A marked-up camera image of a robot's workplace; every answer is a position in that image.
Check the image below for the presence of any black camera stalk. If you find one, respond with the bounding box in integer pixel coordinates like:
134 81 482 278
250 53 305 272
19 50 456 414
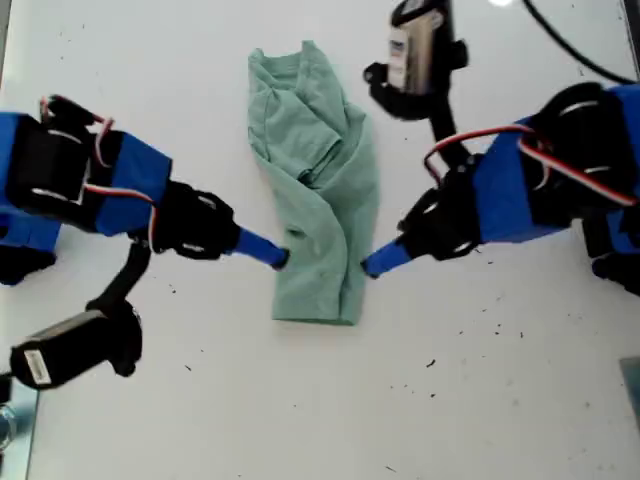
87 239 152 314
429 94 474 167

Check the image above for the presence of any beige black camera box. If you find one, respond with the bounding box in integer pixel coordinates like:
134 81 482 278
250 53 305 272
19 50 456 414
363 0 472 122

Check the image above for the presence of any green t-shirt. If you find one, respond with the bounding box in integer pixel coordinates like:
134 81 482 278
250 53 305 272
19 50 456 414
246 40 381 327

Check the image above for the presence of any black camera cable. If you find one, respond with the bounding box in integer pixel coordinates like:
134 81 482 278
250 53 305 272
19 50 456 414
522 0 640 86

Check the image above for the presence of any black camera box white label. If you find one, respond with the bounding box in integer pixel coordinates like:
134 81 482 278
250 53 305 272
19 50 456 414
9 298 145 391

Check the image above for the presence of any red white servo wire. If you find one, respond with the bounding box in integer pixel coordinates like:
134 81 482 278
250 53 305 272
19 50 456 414
423 124 640 207
39 94 162 252

